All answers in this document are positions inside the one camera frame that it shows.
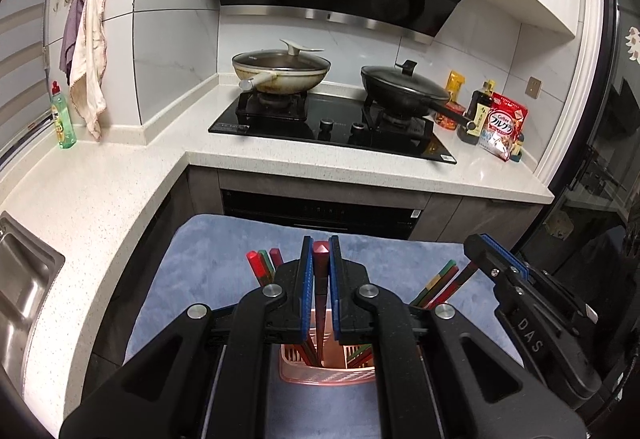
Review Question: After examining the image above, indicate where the window blind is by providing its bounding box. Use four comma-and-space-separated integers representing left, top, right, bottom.
0, 0, 51, 160

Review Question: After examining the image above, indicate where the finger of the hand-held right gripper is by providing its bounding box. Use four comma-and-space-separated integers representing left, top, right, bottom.
462, 234, 532, 281

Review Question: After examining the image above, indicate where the stainless steel sink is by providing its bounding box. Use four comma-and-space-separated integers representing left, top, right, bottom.
0, 211, 66, 370

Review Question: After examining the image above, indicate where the yellow seasoning packet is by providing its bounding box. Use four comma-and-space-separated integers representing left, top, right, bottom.
446, 71, 466, 104

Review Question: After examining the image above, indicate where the beige wok with glass lid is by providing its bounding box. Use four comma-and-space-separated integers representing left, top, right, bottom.
231, 39, 332, 94

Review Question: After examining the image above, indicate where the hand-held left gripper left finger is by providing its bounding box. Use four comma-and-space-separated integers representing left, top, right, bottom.
60, 236, 315, 439

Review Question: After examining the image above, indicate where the black gas stove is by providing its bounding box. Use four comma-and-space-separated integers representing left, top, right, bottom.
208, 91, 457, 164

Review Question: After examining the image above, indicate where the red and white cereal bag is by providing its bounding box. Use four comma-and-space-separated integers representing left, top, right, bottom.
478, 93, 529, 162

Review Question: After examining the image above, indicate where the blue fleece mat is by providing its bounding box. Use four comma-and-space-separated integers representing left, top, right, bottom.
122, 214, 526, 439

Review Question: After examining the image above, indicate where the black glass door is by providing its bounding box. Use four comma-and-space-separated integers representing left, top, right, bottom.
515, 0, 640, 420

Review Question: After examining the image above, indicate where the pink perforated plastic basket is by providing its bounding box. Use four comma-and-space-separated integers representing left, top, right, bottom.
279, 304, 378, 386

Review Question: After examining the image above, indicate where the black pan with lid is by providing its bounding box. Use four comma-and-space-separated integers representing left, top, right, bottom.
360, 60, 478, 130

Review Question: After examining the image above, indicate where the cream hanging towel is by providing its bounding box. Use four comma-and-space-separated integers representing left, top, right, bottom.
69, 0, 108, 140

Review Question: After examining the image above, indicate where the dark soy sauce bottle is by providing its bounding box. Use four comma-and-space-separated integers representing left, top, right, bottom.
457, 80, 496, 144

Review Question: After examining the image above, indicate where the black built-in appliance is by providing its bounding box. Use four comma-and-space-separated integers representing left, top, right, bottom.
221, 190, 423, 241

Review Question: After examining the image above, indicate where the purple hanging cloth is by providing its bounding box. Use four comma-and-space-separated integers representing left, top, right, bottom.
60, 0, 86, 74

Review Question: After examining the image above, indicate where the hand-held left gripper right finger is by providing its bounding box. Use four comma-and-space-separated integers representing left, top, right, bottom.
329, 235, 586, 439

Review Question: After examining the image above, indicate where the green dish soap bottle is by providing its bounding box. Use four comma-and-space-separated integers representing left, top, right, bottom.
50, 80, 77, 150

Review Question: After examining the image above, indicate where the green chopstick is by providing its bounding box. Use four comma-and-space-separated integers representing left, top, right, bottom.
258, 250, 275, 285

